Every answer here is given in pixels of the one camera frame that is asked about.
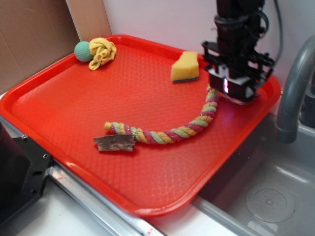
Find brown cardboard panel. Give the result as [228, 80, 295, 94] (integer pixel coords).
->
[0, 0, 112, 93]

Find grey plastic sink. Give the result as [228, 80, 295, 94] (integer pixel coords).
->
[192, 106, 315, 236]

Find grey curved faucet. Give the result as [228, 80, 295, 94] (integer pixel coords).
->
[275, 36, 315, 144]

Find silver metal rail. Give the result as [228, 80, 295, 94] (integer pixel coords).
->
[0, 116, 158, 236]

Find brown wood bark piece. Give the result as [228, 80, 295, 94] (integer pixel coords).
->
[93, 135, 136, 151]

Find red plastic tray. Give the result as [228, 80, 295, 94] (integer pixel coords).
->
[0, 35, 281, 217]

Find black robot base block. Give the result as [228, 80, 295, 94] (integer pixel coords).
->
[0, 125, 51, 226]

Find multicolour twisted rope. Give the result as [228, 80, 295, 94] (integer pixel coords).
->
[103, 85, 220, 145]

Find yellow sponge with dark base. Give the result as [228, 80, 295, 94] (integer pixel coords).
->
[171, 51, 199, 83]

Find green textured ball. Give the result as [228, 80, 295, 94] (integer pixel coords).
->
[74, 41, 93, 62]

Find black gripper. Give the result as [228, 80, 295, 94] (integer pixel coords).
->
[202, 41, 275, 101]

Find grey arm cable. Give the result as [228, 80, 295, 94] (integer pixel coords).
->
[273, 0, 284, 65]

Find silver keys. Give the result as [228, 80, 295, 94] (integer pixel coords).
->
[226, 97, 246, 108]

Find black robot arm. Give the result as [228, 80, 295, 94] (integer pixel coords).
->
[202, 0, 275, 103]

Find yellow crumpled cloth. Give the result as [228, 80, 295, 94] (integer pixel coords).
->
[89, 37, 117, 71]

